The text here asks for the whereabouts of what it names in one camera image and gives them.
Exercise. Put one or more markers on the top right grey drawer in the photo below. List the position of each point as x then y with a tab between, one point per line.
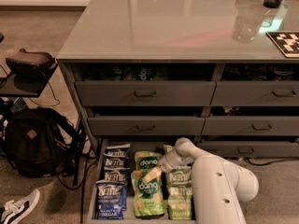
258	85

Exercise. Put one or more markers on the green dang chip bag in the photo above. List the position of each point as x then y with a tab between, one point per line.
146	159
148	200

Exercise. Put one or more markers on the green kettle chip bag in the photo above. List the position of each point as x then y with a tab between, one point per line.
179	201
181	174
168	148

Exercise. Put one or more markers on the bottom right grey drawer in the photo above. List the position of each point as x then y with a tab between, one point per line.
251	149

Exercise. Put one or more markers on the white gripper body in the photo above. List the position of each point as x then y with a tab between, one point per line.
168	161

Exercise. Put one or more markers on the rear blue Kettle chip bag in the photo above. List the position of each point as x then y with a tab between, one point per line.
118	150

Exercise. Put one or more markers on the open bottom left drawer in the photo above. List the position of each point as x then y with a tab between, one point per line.
136	144

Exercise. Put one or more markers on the front blue Kettle chip bag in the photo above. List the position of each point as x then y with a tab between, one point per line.
109	199

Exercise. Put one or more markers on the blue kettle chip bag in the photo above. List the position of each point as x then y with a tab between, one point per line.
109	199
119	174
116	161
118	150

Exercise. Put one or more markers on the top left grey drawer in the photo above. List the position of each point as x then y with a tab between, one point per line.
144	85

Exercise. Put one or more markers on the black white marker tag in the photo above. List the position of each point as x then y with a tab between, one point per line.
286	41

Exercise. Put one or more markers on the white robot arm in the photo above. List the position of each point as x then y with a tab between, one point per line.
218	185

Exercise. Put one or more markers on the grey drawer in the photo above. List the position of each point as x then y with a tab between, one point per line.
258	85
267	121
115	121
144	85
251	149

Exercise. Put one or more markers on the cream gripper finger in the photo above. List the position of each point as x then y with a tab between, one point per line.
152	174

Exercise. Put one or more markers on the grey drawer cabinet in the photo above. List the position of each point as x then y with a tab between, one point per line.
169	32

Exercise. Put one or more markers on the middle left grey drawer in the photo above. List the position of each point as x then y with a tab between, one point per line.
115	121

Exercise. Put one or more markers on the front green Kettle chip bag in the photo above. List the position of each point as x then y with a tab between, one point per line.
179	201

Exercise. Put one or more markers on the middle right grey drawer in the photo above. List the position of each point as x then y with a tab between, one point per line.
267	121

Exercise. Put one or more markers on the grey white sneaker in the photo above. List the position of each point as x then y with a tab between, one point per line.
14	212

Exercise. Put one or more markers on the rear green Kettle chip bag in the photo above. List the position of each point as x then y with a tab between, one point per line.
168	148

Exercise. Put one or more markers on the black backpack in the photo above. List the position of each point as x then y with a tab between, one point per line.
35	146

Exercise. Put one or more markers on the black device on side table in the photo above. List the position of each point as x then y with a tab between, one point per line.
30	64

